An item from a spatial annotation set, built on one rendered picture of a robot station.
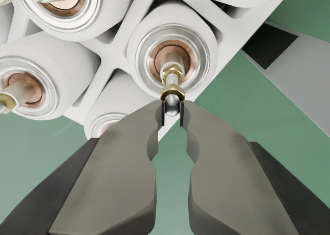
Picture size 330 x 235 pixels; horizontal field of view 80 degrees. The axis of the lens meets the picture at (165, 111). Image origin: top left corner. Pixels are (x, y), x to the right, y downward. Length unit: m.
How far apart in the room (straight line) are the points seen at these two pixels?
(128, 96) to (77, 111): 0.12
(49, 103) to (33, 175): 0.60
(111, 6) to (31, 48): 0.10
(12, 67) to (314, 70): 0.32
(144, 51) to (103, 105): 0.09
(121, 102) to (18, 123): 0.49
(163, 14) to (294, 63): 0.18
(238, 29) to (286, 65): 0.08
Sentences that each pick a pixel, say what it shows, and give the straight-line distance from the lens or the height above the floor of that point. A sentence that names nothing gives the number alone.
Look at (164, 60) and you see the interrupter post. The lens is 0.19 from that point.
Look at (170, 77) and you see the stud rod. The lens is 0.16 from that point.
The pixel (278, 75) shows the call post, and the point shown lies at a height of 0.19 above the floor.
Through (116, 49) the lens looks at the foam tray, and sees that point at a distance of 0.29.
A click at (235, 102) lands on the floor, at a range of 0.54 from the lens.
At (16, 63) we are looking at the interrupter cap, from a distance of 0.26.
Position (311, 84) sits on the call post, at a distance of 0.27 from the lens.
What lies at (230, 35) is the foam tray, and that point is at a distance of 0.28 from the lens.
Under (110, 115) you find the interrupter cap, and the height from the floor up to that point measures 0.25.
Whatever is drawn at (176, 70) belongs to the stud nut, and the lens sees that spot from 0.17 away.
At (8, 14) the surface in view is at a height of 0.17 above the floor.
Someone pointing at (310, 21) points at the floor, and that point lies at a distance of 0.53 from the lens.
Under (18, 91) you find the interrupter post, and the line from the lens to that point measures 0.25.
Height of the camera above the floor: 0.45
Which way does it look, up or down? 58 degrees down
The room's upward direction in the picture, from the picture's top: 177 degrees counter-clockwise
